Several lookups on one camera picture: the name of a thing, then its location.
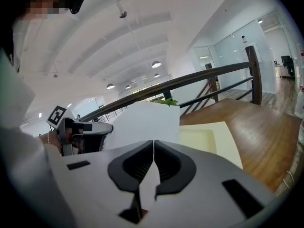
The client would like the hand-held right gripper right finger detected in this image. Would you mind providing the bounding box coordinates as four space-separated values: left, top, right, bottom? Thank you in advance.
147 140 284 228

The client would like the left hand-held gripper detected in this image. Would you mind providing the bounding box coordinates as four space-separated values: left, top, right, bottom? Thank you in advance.
46 105 114 157

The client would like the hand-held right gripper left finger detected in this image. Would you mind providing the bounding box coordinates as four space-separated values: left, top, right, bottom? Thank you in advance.
45 140 156 228

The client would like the white A4 paper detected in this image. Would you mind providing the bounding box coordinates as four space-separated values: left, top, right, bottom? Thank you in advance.
104 101 181 210

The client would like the person's left forearm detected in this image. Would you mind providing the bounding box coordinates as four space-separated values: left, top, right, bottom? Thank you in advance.
38 131 63 153

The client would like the person's left hand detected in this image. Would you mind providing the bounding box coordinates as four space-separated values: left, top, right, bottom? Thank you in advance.
67 128 84 149

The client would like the green plant in white pot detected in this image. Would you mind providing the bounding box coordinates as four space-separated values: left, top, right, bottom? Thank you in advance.
154 97 179 108

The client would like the person's white shirt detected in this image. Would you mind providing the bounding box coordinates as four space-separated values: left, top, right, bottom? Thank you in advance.
0 15 72 228

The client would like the dark wooden railing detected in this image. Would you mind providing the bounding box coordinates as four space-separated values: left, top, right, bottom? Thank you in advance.
80 45 263 123

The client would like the black chest strap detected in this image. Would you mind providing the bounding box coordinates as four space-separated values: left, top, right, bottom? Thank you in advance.
0 20 21 74

